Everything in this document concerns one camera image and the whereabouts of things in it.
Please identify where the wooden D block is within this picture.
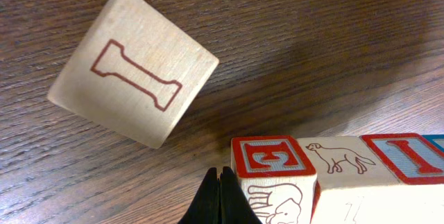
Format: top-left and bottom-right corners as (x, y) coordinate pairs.
(423, 134), (444, 152)

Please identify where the wooden block green edge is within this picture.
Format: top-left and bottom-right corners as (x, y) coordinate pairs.
(231, 135), (317, 224)

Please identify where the wooden dog block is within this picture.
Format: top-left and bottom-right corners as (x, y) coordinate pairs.
(298, 137), (443, 224)

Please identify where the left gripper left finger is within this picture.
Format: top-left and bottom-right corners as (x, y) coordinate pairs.
(178, 167), (220, 224)

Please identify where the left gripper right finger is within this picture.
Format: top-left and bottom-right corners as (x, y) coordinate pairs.
(219, 166), (262, 224)

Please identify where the wooden red I block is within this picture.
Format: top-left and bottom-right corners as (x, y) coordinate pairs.
(361, 132), (443, 185)

